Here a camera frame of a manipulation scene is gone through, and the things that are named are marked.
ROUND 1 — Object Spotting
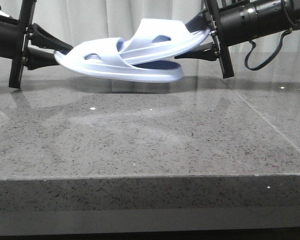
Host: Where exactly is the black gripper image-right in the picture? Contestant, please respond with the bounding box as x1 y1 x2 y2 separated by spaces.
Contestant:
174 0 234 79

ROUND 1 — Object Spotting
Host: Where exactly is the light blue slipper image-left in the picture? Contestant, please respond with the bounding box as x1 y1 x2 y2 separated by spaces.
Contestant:
53 37 184 83

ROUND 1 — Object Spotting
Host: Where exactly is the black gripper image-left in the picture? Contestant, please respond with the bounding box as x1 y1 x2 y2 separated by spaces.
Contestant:
8 0 74 89

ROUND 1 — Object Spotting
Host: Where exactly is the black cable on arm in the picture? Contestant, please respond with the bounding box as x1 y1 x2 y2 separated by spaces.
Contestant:
244 27 293 72

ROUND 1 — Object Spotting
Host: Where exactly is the pale green curtain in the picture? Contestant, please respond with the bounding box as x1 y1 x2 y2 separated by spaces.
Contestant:
0 0 300 54

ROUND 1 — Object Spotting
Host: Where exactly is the light blue slipper image-right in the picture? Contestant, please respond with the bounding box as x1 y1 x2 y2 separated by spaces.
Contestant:
117 18 211 65

